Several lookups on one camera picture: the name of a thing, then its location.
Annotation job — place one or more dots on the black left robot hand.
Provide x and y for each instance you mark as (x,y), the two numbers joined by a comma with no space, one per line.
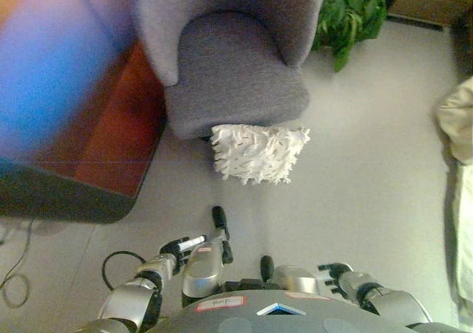
(181,250)

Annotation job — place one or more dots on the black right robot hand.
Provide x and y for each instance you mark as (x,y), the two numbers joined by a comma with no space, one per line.
(332,274)

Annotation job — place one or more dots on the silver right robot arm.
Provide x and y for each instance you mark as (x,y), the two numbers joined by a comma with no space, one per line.
(384,303)

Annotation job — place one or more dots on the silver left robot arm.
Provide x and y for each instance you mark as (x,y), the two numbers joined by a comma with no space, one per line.
(136,292)

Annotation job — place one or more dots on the white shaggy pillow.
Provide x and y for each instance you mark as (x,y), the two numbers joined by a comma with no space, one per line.
(258,154)

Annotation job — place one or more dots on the grey fabric armchair sofa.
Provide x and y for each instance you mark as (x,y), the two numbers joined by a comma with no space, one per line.
(236,63)

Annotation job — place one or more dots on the silver left robot leg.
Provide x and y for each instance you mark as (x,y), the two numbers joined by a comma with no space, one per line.
(207,263)

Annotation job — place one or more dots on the silver robot leg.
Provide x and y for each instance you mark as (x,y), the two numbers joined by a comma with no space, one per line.
(288,275)
(207,263)

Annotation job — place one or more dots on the silver right robot leg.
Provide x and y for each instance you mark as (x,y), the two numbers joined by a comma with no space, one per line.
(288,275)

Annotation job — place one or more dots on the grey robot torso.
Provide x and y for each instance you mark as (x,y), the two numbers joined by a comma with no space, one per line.
(281,314)

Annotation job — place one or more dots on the red and blue furniture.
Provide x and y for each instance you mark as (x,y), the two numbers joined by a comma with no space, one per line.
(92,152)

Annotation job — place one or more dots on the beige fabric drape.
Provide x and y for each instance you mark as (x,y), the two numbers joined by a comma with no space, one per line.
(458,185)

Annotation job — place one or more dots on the green leafy potted plant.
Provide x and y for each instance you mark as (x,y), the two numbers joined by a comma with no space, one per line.
(349,12)

